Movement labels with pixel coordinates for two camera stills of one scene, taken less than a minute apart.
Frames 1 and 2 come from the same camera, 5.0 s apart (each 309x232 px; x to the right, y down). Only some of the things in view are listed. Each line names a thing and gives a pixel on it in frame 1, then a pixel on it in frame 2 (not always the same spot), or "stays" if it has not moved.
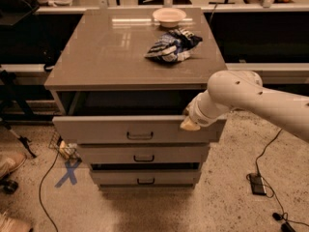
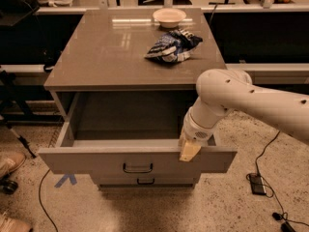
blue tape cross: (70, 173) stays
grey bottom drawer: (146, 177) stays
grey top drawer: (132, 130) -> (127, 157)
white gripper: (197, 117) -> (197, 130)
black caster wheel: (10, 187) stays
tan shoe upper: (11, 161) stays
